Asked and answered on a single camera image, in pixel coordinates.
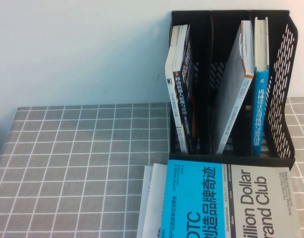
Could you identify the dark robot cover book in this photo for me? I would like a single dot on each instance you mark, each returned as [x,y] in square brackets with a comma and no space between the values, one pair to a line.
[182,99]

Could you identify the thin white spine book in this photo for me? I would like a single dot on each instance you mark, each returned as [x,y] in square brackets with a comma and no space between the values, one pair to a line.
[172,106]

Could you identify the white cover book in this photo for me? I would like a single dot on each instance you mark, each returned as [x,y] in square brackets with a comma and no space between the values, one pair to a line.
[148,173]
[154,198]

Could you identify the white book with orange stripe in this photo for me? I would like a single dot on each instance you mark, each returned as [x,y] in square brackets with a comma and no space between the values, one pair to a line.
[231,99]

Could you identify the black plastic book stand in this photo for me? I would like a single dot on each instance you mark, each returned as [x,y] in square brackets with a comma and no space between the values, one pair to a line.
[205,49]

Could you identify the blue and grey cover book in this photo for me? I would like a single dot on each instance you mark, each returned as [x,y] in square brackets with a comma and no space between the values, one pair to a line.
[216,198]

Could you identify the blue spine hardcover book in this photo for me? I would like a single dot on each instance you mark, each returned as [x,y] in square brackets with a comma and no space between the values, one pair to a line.
[260,99]

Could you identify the grey checked tablecloth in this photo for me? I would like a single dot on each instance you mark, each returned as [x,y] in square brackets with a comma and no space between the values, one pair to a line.
[67,161]

